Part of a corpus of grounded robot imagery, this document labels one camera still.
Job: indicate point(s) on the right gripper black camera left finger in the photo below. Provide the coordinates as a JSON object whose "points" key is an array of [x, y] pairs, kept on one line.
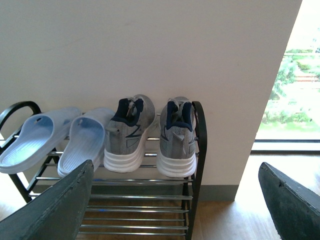
{"points": [[57, 213]]}

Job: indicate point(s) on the right gripper black camera right finger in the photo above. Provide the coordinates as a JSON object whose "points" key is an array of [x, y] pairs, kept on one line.
{"points": [[294, 209]]}

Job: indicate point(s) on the light blue slide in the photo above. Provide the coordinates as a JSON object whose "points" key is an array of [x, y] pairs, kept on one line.
{"points": [[87, 137], [39, 135]]}

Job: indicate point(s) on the grey knit sneaker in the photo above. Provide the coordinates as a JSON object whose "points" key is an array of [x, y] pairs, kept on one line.
{"points": [[127, 132], [176, 157]]}

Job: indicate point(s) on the black metal shoe rack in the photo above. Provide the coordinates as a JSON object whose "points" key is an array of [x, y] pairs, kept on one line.
{"points": [[142, 203]]}

